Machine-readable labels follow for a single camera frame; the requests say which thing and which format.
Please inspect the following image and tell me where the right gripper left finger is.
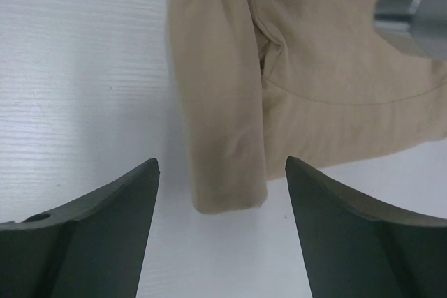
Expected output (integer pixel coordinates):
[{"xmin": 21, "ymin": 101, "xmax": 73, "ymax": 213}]
[{"xmin": 1, "ymin": 158, "xmax": 160, "ymax": 297}]

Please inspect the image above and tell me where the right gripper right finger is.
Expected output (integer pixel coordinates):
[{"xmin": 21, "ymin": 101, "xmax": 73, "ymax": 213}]
[{"xmin": 286, "ymin": 157, "xmax": 446, "ymax": 298}]

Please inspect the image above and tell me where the beige t shirt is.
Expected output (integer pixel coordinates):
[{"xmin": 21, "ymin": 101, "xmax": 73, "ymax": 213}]
[{"xmin": 168, "ymin": 0, "xmax": 446, "ymax": 214}]

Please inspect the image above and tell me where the aluminium front rail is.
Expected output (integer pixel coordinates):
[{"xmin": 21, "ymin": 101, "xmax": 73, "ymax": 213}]
[{"xmin": 374, "ymin": 0, "xmax": 446, "ymax": 61}]

